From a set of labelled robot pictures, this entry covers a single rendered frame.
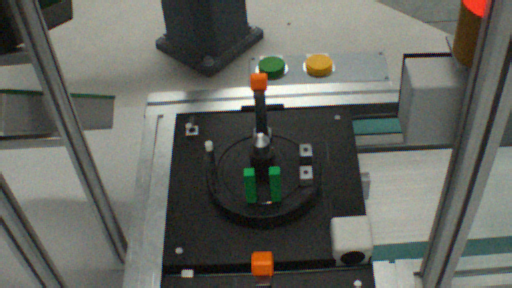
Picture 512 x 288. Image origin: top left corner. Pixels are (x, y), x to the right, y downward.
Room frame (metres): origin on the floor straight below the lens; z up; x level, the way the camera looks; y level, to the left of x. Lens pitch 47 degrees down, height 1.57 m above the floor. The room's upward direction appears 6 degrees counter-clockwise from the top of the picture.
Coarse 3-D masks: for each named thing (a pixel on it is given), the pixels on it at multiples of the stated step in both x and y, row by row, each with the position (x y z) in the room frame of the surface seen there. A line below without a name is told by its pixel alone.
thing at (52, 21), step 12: (0, 0) 0.46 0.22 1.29; (48, 0) 0.58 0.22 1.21; (60, 0) 0.58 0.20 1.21; (0, 12) 0.46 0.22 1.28; (48, 12) 0.53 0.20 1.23; (60, 12) 0.55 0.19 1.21; (72, 12) 0.57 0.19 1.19; (0, 24) 0.45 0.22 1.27; (12, 24) 0.47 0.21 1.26; (48, 24) 0.52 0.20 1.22; (60, 24) 0.54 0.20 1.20; (0, 36) 0.44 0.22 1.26; (12, 36) 0.46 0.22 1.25; (0, 48) 0.44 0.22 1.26; (12, 48) 0.45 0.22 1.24
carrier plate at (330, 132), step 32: (224, 128) 0.58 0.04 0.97; (288, 128) 0.57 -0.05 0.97; (320, 128) 0.57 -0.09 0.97; (352, 128) 0.56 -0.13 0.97; (192, 160) 0.53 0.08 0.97; (320, 160) 0.51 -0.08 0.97; (352, 160) 0.51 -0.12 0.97; (192, 192) 0.48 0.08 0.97; (320, 192) 0.46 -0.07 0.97; (352, 192) 0.46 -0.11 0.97; (192, 224) 0.43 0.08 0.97; (224, 224) 0.43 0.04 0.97; (288, 224) 0.42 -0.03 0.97; (320, 224) 0.41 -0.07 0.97; (192, 256) 0.39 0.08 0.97; (224, 256) 0.38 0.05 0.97; (288, 256) 0.38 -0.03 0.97; (320, 256) 0.37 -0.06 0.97
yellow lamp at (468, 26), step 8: (464, 8) 0.36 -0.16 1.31; (464, 16) 0.35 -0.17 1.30; (472, 16) 0.35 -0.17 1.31; (480, 16) 0.34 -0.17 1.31; (464, 24) 0.35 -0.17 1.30; (472, 24) 0.35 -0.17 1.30; (480, 24) 0.34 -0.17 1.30; (456, 32) 0.36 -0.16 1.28; (464, 32) 0.35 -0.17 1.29; (472, 32) 0.35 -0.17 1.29; (456, 40) 0.36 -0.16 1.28; (464, 40) 0.35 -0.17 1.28; (472, 40) 0.34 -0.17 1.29; (456, 48) 0.36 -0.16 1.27; (464, 48) 0.35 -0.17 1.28; (472, 48) 0.34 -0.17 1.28; (456, 56) 0.36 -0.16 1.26; (464, 56) 0.35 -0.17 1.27; (472, 56) 0.34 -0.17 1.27; (464, 64) 0.35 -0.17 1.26
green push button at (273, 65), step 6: (264, 60) 0.71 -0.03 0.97; (270, 60) 0.71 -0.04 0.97; (276, 60) 0.71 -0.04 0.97; (282, 60) 0.71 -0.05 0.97; (258, 66) 0.70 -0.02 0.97; (264, 66) 0.70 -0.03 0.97; (270, 66) 0.70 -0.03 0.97; (276, 66) 0.70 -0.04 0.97; (282, 66) 0.70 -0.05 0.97; (264, 72) 0.69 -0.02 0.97; (270, 72) 0.69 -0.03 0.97; (276, 72) 0.69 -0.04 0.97; (282, 72) 0.69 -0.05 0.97
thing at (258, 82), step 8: (256, 80) 0.56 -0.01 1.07; (264, 80) 0.56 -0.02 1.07; (256, 88) 0.56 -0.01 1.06; (264, 88) 0.55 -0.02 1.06; (256, 96) 0.54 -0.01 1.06; (264, 96) 0.54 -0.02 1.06; (256, 104) 0.55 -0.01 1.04; (264, 104) 0.55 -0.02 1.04; (256, 112) 0.55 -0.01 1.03; (264, 112) 0.55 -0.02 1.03; (256, 120) 0.54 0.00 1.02; (264, 120) 0.54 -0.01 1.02; (256, 128) 0.54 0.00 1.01; (264, 128) 0.54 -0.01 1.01
